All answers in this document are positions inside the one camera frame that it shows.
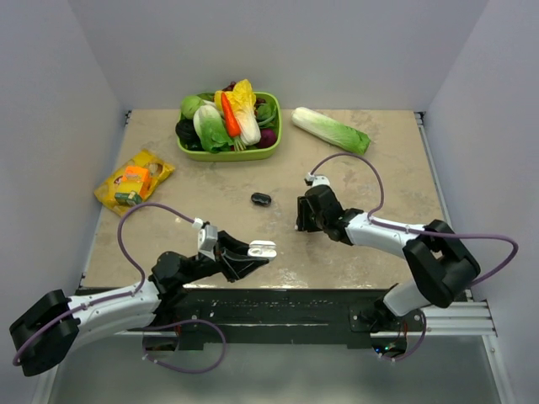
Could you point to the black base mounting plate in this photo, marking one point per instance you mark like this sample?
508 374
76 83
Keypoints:
208 332

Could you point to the yellow snack bag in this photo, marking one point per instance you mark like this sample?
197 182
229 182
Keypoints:
159 170

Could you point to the dark black vegetable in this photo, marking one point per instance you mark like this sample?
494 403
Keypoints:
185 131

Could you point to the aluminium front rail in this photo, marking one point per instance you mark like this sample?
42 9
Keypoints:
463 320

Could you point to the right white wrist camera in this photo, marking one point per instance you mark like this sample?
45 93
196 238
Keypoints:
313 180

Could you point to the green plastic vegetable tray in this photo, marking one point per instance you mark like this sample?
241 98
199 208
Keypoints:
252 153

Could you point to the black earbud case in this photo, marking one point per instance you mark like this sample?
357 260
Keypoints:
261 199

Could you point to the napa cabbage on table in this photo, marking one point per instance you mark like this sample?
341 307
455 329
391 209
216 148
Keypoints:
330 130

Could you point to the round green vegetable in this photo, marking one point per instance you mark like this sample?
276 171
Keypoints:
190 104

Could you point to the white earbud charging case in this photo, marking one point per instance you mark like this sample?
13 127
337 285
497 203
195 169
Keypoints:
262 249

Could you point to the orange green small box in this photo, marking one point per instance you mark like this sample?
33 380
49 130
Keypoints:
133 186

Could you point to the dark green spinach leaves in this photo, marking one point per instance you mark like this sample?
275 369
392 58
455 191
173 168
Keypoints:
266 115

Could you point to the purple beet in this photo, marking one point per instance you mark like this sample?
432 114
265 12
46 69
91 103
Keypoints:
268 138

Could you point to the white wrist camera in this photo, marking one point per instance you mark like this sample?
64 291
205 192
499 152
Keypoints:
313 180
207 238

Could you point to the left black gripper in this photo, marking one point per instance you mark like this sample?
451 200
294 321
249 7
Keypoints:
225 256

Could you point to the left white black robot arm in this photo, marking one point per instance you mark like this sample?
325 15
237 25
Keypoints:
57 324

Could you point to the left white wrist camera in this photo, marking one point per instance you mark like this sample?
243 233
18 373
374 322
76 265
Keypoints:
207 238

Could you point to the yellow leaf cabbage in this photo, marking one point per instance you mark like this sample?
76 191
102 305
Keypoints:
242 100

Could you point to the green white bok choy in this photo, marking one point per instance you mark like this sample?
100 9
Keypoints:
211 130

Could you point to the orange toy carrot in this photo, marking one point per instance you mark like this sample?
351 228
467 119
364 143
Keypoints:
232 126

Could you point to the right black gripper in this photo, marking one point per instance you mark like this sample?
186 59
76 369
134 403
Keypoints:
306 214

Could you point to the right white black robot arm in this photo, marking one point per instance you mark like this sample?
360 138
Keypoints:
441 266

